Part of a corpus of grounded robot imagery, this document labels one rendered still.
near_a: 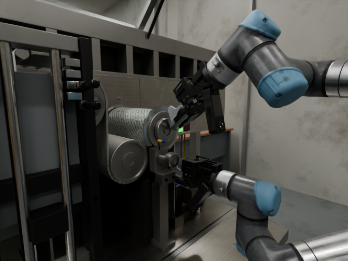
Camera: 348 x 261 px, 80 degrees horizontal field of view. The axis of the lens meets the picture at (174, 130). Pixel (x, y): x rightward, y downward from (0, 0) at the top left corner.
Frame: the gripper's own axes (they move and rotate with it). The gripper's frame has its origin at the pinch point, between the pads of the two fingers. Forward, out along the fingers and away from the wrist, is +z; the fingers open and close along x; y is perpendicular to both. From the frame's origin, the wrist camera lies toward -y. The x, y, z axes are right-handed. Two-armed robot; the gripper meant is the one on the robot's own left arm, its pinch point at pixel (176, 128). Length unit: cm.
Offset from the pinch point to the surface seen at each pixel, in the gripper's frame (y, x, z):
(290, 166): -42, -287, 91
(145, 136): 1.1, 8.4, 4.4
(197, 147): 12, -77, 59
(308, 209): -92, -241, 86
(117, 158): -2.4, 17.5, 7.7
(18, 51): 14.9, 36.7, -8.7
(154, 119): 4.2, 5.9, 0.8
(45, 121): 0.2, 35.7, -7.8
